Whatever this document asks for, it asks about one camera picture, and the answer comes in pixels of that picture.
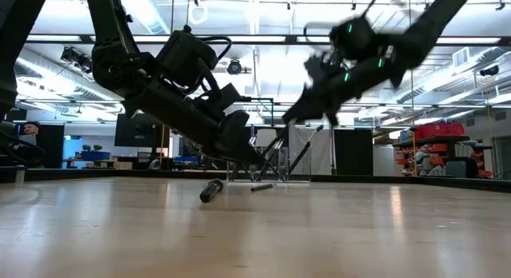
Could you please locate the thick black makeup brush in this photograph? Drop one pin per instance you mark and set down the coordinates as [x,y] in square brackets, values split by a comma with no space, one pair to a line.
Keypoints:
[211,191]

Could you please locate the black table frame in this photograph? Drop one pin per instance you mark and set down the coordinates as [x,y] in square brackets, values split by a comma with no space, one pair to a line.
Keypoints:
[80,174]

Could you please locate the round black ceiling fixture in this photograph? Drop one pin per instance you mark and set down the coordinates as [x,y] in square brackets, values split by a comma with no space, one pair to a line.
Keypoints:
[234,67]

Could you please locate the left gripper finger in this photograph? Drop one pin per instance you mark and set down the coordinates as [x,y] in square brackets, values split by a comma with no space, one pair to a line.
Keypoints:
[235,138]

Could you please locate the black storage shelf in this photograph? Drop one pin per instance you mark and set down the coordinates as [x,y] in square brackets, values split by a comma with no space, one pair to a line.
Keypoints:
[451,139]

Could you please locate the black ceiling-mounted device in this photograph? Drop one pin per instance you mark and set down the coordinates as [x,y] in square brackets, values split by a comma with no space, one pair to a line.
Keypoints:
[489,70]

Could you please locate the person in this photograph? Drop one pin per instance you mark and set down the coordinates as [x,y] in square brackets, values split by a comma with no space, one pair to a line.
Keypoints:
[31,129]

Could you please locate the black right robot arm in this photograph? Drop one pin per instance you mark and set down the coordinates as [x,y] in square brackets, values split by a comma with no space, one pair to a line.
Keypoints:
[431,22]

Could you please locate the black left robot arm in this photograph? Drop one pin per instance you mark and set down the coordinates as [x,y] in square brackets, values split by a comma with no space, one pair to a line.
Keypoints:
[108,22]

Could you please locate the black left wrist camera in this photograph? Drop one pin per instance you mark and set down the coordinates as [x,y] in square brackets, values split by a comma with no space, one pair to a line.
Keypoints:
[185,58]

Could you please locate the clear acrylic organiser box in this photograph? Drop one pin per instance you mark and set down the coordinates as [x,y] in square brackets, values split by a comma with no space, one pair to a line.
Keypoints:
[306,172]

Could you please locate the white lamp shade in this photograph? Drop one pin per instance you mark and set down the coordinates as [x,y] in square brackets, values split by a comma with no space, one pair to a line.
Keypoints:
[263,137]

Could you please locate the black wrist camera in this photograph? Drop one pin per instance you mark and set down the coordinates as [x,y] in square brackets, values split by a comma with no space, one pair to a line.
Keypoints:
[353,38]
[185,58]

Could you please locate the grey hanging cloth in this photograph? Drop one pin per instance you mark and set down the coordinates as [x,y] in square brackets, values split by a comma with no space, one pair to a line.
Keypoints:
[323,150]

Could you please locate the green potted plant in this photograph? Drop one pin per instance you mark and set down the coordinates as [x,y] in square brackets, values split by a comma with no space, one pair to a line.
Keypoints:
[86,148]
[97,148]

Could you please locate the red storage bins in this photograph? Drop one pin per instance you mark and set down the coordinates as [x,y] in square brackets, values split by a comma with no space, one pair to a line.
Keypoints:
[439,131]

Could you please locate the black wall screen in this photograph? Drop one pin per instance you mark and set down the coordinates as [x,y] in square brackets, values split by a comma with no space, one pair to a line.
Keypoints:
[127,136]

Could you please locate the black metal frame stand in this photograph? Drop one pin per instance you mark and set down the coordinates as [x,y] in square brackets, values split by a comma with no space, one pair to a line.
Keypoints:
[261,98]

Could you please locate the black ceiling spotlight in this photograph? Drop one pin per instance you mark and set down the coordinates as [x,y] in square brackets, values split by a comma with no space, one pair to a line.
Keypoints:
[76,58]

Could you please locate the small grey cylinder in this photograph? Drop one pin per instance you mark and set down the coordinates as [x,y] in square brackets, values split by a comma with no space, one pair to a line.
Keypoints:
[20,176]

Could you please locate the blue planter box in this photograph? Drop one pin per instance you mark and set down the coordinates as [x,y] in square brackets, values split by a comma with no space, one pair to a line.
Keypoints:
[96,156]

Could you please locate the black partition panel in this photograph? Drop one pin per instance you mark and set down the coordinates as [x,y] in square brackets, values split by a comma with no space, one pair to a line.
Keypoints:
[353,152]

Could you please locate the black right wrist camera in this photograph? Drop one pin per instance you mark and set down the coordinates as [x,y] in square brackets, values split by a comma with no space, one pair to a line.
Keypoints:
[353,38]

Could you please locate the black overhead light bar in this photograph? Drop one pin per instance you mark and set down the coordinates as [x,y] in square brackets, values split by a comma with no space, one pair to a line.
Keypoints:
[291,39]

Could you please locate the cardboard box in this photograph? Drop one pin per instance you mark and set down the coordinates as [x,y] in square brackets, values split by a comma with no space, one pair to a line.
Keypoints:
[121,165]

